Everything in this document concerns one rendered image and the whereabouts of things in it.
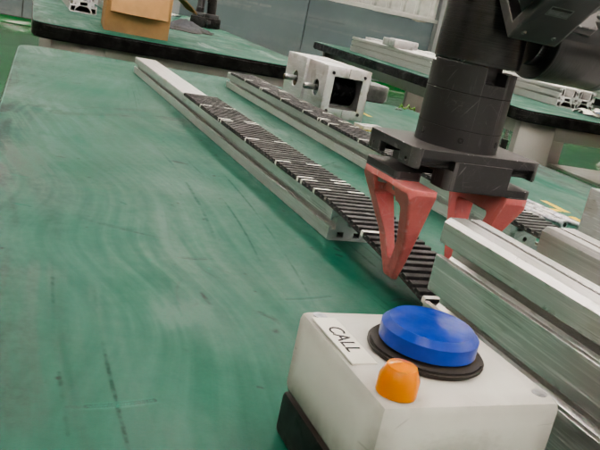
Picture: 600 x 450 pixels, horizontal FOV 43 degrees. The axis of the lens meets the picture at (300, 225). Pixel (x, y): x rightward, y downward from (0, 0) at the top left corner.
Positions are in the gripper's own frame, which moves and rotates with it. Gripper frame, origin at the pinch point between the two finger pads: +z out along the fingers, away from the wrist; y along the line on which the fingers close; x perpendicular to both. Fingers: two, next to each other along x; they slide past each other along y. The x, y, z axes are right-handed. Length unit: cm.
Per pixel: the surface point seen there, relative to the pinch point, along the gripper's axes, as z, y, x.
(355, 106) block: 0, 37, 85
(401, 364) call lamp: -5.0, -16.6, -23.0
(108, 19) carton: 0, 9, 204
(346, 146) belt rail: 1, 18, 50
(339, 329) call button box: -3.9, -16.4, -18.1
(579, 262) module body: -5.2, 2.0, -11.8
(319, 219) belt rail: 1.3, -1.9, 14.0
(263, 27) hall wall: 28, 376, 1056
